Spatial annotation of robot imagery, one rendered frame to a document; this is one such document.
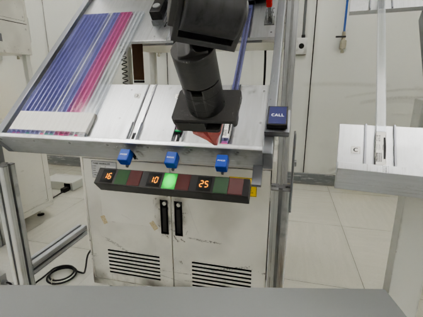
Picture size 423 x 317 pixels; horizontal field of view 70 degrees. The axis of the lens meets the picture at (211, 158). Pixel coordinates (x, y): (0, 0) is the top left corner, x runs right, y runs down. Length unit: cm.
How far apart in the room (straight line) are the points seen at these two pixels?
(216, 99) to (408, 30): 234
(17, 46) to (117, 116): 136
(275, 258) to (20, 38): 181
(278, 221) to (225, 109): 32
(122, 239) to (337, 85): 197
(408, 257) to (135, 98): 72
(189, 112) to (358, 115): 224
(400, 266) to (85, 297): 63
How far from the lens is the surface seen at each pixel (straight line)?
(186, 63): 39
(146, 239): 118
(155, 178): 65
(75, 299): 45
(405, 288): 83
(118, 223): 120
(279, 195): 67
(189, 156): 67
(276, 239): 71
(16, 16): 212
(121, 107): 80
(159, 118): 73
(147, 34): 100
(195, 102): 43
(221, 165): 60
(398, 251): 78
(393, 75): 267
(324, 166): 267
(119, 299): 43
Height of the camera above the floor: 86
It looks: 15 degrees down
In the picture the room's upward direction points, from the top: straight up
